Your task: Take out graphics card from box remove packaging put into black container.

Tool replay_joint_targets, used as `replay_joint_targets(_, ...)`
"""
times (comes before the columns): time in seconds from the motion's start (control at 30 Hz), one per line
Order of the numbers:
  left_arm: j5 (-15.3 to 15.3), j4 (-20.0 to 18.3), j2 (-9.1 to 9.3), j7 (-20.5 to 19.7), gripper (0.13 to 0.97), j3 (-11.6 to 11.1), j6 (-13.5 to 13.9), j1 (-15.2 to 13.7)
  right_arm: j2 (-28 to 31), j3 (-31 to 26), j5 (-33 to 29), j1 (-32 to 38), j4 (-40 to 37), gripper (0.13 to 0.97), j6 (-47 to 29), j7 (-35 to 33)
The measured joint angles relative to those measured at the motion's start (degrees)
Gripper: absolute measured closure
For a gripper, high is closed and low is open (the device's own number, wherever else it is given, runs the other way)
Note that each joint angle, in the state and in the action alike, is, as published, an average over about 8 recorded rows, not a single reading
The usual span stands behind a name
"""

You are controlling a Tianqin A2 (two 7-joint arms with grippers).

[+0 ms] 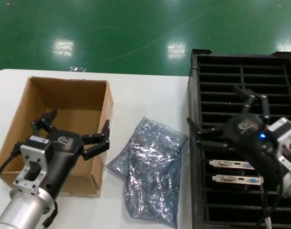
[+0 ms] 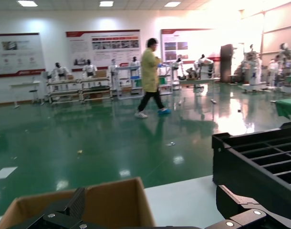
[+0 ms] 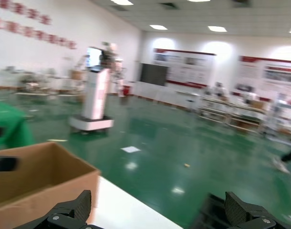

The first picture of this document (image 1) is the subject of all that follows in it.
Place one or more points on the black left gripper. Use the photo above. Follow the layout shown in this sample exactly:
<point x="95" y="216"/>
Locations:
<point x="64" y="148"/>

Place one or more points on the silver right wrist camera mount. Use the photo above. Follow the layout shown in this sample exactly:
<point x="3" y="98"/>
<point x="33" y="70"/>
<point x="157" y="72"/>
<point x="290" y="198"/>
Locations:
<point x="286" y="143"/>

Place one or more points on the graphics card with metal bracket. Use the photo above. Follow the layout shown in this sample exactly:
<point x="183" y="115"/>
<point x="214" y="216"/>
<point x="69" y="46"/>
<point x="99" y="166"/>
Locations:
<point x="221" y="164"/>
<point x="231" y="179"/>

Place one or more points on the brown cardboard box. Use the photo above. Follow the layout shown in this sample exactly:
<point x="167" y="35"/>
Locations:
<point x="71" y="95"/>

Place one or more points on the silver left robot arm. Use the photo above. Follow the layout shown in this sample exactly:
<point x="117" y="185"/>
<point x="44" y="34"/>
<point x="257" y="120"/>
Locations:
<point x="19" y="210"/>

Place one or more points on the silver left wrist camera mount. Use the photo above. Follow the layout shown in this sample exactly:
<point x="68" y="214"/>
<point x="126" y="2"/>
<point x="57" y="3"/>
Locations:
<point x="28" y="155"/>

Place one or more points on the clear plastic scrap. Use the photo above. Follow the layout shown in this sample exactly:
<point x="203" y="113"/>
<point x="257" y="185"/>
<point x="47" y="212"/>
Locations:
<point x="77" y="69"/>

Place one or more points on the black slotted plastic container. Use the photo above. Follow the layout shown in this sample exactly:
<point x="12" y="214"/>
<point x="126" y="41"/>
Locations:
<point x="195" y="95"/>

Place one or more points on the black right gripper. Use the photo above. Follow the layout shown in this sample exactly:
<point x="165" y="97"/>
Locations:
<point x="250" y="138"/>

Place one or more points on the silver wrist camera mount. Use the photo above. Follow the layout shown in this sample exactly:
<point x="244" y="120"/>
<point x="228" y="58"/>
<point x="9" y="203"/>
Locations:
<point x="286" y="143"/>
<point x="28" y="155"/>

